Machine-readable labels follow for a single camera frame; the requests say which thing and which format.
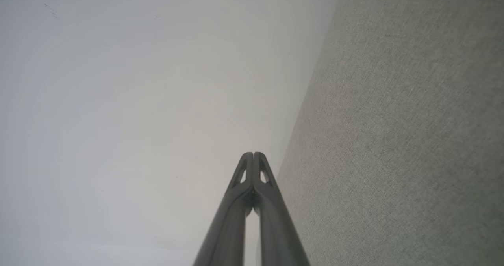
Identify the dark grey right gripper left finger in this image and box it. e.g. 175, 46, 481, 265
193, 152, 254, 266

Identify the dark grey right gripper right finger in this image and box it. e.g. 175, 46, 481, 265
254, 152, 310, 266

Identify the grey fabric sofa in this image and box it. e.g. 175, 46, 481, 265
256, 0, 504, 266

